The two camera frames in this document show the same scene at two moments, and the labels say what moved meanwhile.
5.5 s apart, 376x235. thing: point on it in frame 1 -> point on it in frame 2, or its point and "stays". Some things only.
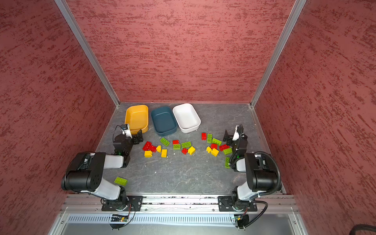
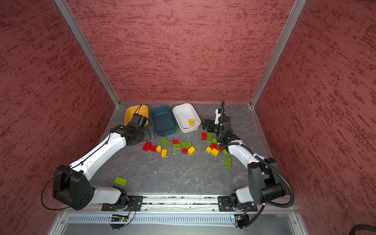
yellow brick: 164,152 stays
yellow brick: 191,150 stays
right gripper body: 230,141 -> 213,127
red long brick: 147,146 stays
